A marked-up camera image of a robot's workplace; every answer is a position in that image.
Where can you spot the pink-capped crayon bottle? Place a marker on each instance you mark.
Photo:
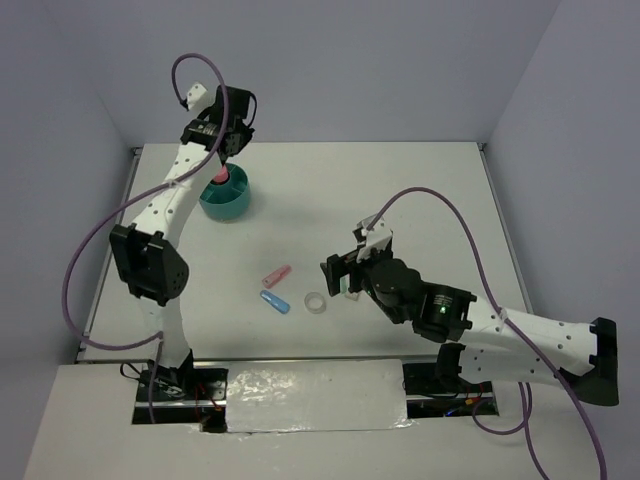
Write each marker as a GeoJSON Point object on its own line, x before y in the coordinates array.
{"type": "Point", "coordinates": [222, 176]}

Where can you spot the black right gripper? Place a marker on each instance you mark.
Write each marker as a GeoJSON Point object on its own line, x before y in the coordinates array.
{"type": "Point", "coordinates": [332, 270]}

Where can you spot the silver foil sheet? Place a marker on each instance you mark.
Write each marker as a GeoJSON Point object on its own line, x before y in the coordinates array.
{"type": "Point", "coordinates": [316, 396]}

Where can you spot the blue highlighter pen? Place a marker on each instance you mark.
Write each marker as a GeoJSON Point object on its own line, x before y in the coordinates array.
{"type": "Point", "coordinates": [275, 302]}

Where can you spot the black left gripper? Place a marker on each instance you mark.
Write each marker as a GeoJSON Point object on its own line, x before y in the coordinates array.
{"type": "Point", "coordinates": [248, 134]}

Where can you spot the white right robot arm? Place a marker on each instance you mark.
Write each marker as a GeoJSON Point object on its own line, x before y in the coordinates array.
{"type": "Point", "coordinates": [478, 344]}

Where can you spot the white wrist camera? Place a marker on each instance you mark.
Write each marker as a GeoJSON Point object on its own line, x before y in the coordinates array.
{"type": "Point", "coordinates": [371, 235]}
{"type": "Point", "coordinates": [197, 99]}

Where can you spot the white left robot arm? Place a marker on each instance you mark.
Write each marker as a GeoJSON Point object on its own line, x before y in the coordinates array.
{"type": "Point", "coordinates": [146, 251]}

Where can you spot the pink highlighter pen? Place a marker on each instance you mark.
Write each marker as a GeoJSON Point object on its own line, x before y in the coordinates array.
{"type": "Point", "coordinates": [276, 276]}

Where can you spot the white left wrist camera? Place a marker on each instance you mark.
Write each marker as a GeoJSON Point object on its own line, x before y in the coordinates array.
{"type": "Point", "coordinates": [197, 99]}

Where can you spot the clear tape roll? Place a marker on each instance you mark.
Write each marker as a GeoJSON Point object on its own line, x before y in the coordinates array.
{"type": "Point", "coordinates": [315, 303]}

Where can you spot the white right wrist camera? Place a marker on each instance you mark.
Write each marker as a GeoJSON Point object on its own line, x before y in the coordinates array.
{"type": "Point", "coordinates": [371, 235]}

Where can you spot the teal round compartment organizer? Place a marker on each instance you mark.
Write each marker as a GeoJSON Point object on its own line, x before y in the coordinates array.
{"type": "Point", "coordinates": [225, 201]}

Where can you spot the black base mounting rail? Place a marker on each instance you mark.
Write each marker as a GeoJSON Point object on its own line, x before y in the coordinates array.
{"type": "Point", "coordinates": [205, 407]}

